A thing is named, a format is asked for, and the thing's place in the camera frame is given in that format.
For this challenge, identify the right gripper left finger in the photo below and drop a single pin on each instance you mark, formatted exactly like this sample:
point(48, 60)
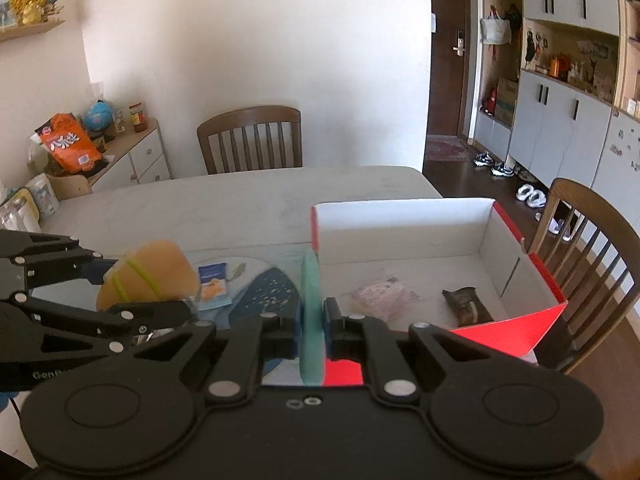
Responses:
point(237, 373)

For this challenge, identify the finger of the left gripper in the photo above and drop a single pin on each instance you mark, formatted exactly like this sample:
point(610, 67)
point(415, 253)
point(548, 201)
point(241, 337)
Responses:
point(95, 271)
point(157, 315)

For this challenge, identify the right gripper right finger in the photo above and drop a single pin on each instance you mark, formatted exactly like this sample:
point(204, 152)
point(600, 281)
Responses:
point(361, 350)

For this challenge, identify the yellow bread pack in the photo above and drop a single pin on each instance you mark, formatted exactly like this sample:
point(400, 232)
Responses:
point(157, 271)

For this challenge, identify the white purple snack packet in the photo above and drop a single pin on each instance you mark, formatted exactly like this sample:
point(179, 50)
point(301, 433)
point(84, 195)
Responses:
point(384, 298)

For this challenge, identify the black snack wrapper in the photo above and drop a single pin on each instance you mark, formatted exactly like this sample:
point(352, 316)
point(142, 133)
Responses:
point(466, 307)

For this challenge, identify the blue small sachet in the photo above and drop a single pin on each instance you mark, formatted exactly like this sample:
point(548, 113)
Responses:
point(214, 286)

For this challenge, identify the orange snack bag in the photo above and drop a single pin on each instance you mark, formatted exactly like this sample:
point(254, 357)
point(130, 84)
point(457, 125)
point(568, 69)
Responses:
point(65, 139)

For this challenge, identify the white side cabinet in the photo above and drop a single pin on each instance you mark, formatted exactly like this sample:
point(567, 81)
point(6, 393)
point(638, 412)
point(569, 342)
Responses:
point(132, 159)

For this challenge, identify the red cardboard box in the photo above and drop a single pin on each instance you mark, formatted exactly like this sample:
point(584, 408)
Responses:
point(432, 244)

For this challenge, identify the blue globe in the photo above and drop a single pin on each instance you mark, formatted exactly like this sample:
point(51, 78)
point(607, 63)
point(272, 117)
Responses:
point(98, 117)

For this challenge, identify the red lid jar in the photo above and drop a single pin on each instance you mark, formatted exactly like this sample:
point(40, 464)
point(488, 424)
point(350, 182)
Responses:
point(138, 116)

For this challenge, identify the wooden chair far side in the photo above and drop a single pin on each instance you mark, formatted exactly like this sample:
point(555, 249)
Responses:
point(255, 138)

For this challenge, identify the wooden chair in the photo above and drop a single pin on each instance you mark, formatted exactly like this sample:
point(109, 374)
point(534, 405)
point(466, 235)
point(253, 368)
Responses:
point(255, 138)
point(592, 253)

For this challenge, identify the white slippers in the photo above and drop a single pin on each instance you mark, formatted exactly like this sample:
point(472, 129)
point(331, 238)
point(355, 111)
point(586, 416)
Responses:
point(531, 197)

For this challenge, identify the sneakers pair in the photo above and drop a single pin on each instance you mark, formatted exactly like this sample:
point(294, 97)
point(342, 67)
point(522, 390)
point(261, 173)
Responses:
point(497, 169)

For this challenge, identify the wooden chair right side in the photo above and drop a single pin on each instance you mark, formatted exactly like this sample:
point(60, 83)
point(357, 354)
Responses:
point(592, 253)

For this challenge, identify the hanging tote bag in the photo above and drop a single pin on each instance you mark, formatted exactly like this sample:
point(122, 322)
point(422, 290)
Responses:
point(495, 30)

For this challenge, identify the brown entrance door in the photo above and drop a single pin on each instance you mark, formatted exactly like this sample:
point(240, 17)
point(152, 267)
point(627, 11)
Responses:
point(448, 67)

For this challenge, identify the wooden wall shelf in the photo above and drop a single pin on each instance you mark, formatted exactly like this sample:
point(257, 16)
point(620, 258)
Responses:
point(18, 32)

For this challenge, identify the white wall cabinet unit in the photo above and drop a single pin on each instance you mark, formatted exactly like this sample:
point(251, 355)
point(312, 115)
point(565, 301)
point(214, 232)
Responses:
point(555, 101)

